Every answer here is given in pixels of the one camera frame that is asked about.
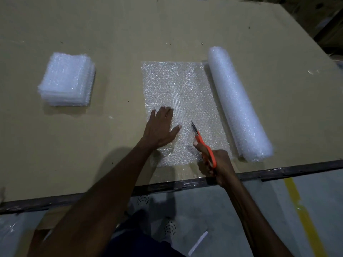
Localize person's left hand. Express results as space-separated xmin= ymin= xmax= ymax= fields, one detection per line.
xmin=143 ymin=105 xmax=183 ymax=150

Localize person's right hand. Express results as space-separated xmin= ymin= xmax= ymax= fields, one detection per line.
xmin=193 ymin=140 xmax=238 ymax=188

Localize orange handled scissors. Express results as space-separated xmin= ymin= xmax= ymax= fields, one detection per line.
xmin=190 ymin=120 xmax=217 ymax=175

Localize clear bubble wrap sheet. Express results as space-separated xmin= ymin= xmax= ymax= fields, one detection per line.
xmin=141 ymin=61 xmax=237 ymax=168

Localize person's right forearm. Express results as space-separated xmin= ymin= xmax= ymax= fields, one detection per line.
xmin=220 ymin=172 xmax=294 ymax=257

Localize person's left forearm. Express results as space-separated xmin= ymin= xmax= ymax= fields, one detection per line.
xmin=27 ymin=139 xmax=162 ymax=257

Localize bubble wrap roll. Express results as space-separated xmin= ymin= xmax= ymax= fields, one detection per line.
xmin=207 ymin=46 xmax=274 ymax=162

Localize white dotted shoe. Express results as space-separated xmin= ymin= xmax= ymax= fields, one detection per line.
xmin=136 ymin=195 xmax=151 ymax=207
xmin=160 ymin=217 xmax=179 ymax=243

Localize stack of cut bubble wrap pieces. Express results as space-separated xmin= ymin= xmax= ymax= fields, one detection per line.
xmin=37 ymin=52 xmax=96 ymax=107

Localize white paper strip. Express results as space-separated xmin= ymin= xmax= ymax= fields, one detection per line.
xmin=188 ymin=231 xmax=209 ymax=256

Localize person's dark trousers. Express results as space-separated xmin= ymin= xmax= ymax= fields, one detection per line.
xmin=103 ymin=209 xmax=188 ymax=257

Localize brown cardboard box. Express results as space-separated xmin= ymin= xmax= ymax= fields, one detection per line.
xmin=33 ymin=205 xmax=81 ymax=238

